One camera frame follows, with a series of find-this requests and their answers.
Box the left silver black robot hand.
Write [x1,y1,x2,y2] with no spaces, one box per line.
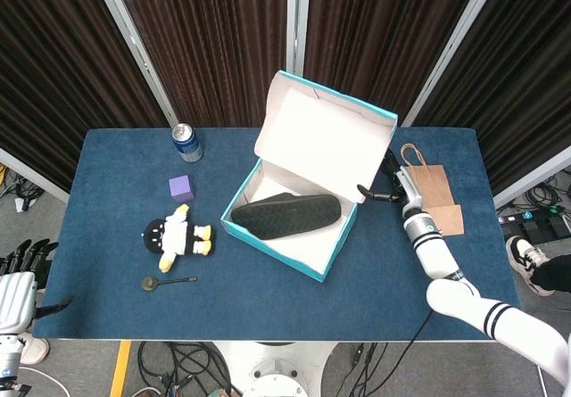
[0,238,75,334]

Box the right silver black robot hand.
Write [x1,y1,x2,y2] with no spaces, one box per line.
[356,149,425,219]

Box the light blue shoe box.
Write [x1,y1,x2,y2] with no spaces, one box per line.
[220,70,399,284]

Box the black slipper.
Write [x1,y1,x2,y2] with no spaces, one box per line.
[230,193,343,241]

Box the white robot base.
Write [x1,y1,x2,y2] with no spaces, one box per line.
[213,341,340,397]

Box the brown paper bag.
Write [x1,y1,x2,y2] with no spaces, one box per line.
[400,143,466,237]

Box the dark blue table cloth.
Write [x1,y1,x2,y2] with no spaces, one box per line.
[31,127,522,343]

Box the yellow floor tape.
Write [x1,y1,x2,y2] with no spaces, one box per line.
[109,341,133,397]

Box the white black sneaker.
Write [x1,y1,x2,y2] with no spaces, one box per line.
[506,235,550,285]

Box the black spoon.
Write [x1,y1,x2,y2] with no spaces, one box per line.
[141,275,198,292]

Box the dark brown pleated curtain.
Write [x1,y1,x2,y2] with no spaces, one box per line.
[298,0,486,129]
[0,0,170,193]
[413,0,571,196]
[109,0,290,129]

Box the black trouser leg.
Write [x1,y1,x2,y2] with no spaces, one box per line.
[530,256,571,298]

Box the black white penguin plush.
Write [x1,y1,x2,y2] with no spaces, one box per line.
[141,203,216,274]

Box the purple cube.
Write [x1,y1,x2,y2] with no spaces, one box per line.
[168,175,195,204]

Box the blue soda can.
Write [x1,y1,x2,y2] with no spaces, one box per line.
[171,122,204,163]

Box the black floor cable bundle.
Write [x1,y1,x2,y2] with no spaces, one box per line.
[0,164,46,214]
[524,176,571,215]
[136,341,236,397]

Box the grey partition bottom rail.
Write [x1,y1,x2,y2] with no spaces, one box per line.
[0,146,71,205]
[492,145,571,210]

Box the grey slanted partition post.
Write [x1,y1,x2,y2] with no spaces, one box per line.
[399,0,497,129]
[87,0,180,129]

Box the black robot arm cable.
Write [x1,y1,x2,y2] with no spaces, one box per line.
[391,309,435,397]

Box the black cable with green plug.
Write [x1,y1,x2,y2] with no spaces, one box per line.
[345,342,390,397]

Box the grey upright partition post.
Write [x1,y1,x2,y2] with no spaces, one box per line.
[284,0,312,79]

